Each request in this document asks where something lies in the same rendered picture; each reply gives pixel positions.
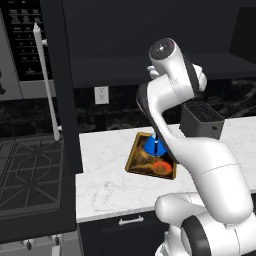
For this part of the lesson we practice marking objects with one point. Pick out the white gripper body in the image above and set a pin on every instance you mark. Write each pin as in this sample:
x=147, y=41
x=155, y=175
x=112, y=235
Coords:
x=152, y=72

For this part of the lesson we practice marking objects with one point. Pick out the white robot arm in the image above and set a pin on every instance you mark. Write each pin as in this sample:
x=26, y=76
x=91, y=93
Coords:
x=216, y=173

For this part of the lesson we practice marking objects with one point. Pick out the blue kettle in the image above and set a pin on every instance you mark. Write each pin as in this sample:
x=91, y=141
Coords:
x=151, y=147

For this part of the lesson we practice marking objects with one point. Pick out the dark cabinet door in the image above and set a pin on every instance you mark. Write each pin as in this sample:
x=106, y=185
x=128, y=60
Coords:
x=245, y=33
x=63, y=83

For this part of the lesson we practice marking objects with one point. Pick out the brown patterned tray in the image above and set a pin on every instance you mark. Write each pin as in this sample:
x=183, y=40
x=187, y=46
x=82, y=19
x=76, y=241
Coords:
x=141, y=163

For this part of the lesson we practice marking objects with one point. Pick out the dark grey toaster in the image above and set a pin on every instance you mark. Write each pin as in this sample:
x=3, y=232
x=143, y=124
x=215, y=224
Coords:
x=200, y=123

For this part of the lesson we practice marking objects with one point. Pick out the black microwave oven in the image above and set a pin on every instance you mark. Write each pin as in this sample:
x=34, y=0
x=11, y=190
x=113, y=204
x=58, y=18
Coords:
x=20, y=50

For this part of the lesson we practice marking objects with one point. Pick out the black stove with hob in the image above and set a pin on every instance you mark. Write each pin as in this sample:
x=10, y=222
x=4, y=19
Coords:
x=30, y=176

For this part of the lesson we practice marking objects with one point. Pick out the dark drawer front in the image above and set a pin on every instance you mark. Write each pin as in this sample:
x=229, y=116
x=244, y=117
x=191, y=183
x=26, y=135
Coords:
x=100, y=238

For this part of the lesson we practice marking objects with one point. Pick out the grey stove knob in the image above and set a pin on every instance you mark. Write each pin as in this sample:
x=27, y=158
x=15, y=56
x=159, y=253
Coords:
x=28, y=245
x=57, y=239

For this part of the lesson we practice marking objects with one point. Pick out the dark wall cabinet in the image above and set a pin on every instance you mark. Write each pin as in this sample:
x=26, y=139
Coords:
x=126, y=40

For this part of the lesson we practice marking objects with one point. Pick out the white wall outlet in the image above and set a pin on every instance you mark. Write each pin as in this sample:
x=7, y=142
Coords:
x=101, y=95

